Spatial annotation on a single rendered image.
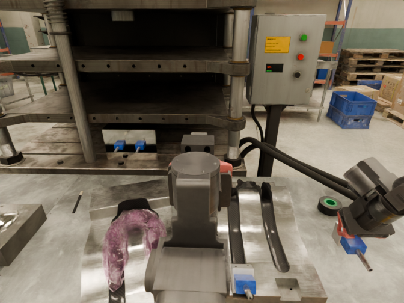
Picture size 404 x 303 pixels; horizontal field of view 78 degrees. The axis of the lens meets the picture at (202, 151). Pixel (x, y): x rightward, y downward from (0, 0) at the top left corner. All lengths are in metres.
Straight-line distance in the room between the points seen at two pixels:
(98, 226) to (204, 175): 0.65
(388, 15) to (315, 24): 6.52
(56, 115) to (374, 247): 1.43
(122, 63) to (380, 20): 7.01
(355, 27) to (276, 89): 6.32
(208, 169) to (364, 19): 7.40
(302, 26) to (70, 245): 1.24
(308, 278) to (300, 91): 0.89
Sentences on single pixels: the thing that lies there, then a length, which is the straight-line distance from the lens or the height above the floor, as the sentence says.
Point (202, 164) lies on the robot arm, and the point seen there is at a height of 1.30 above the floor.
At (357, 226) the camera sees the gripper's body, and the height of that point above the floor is 1.02.
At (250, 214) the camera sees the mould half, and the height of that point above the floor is 0.90.
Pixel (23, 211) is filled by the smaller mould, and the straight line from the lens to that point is 1.06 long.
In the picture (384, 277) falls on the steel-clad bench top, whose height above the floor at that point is 0.80.
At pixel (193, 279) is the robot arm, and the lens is 0.26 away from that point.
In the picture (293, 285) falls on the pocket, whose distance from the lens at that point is 0.73.
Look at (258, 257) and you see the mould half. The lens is 0.73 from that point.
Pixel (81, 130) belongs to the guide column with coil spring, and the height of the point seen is 0.97.
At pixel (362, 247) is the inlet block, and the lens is 0.77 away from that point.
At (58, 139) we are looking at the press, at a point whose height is 0.79.
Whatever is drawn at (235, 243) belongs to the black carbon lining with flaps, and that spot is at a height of 0.88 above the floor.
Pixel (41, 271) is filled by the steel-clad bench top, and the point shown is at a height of 0.80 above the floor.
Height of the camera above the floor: 1.44
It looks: 28 degrees down
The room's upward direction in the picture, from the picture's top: straight up
